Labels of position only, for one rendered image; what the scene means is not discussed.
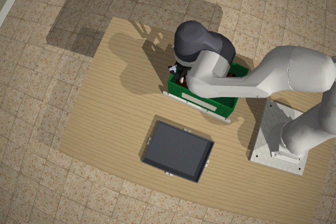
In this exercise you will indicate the green plastic bottle crate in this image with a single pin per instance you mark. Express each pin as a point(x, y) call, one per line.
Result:
point(222, 106)

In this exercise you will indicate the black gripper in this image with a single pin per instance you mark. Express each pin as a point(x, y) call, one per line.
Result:
point(181, 70)

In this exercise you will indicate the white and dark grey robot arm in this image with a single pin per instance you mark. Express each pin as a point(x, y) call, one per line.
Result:
point(283, 68)

